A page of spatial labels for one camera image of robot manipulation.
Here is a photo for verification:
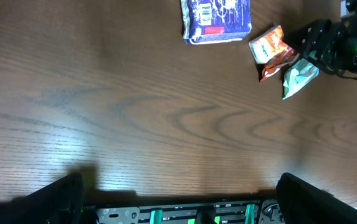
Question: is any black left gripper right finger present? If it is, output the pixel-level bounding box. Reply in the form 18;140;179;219
276;172;357;224

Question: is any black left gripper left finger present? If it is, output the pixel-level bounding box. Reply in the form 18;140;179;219
0;173;84;224

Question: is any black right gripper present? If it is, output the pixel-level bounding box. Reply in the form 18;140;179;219
301;19;348;70

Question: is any teal snack packet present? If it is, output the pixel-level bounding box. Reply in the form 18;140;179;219
283;58;320;100

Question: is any orange white snack packet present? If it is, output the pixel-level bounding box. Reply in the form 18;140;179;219
249;25;288;64

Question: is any red purple snack bag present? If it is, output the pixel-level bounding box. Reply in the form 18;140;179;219
181;0;252;45

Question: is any brown orange snack packet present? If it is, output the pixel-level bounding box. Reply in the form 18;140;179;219
260;47;300;82

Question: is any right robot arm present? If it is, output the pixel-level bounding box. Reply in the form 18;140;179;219
300;0;357;75

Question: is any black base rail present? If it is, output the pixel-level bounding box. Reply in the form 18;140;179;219
81;199;285;224

